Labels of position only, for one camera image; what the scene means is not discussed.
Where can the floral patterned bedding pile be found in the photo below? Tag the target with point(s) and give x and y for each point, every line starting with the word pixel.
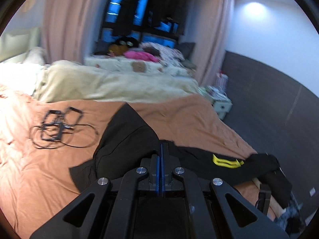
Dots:
pixel 167 55

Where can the dark grey pillow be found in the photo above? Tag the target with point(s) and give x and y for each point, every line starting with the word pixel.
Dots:
pixel 186 49

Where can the right pink curtain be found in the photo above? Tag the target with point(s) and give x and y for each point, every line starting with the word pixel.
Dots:
pixel 210 29

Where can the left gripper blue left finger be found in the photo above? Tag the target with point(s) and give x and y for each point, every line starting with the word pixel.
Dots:
pixel 155 173

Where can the striped gift bag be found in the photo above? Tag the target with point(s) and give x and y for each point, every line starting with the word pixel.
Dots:
pixel 221 82

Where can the black round plush toy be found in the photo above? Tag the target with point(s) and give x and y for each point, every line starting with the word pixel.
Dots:
pixel 122 45

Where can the orange-brown duvet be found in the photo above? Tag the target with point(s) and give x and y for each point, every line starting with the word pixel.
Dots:
pixel 40 142

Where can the beige blanket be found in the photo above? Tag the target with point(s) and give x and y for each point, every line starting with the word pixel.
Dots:
pixel 65 80

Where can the left pink curtain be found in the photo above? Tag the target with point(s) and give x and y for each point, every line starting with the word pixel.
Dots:
pixel 70 28

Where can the cream padded headboard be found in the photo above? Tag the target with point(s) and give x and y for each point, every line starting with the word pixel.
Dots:
pixel 18 41

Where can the black jacket with yellow logo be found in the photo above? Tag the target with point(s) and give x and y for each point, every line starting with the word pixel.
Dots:
pixel 128 139

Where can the pink curtain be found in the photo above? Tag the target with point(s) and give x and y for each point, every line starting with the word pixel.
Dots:
pixel 70 28
pixel 210 29

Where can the dark hanging clothes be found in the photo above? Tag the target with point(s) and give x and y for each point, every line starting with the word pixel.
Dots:
pixel 168 11

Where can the black hanging coat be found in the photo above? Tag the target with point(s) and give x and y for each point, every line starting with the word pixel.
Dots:
pixel 125 19

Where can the white bedside cabinet right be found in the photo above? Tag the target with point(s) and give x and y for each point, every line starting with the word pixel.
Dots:
pixel 219 100

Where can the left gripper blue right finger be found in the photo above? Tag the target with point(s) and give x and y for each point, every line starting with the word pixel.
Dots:
pixel 166 169

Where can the pink plush toy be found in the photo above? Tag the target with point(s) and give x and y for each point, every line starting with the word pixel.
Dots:
pixel 141 55

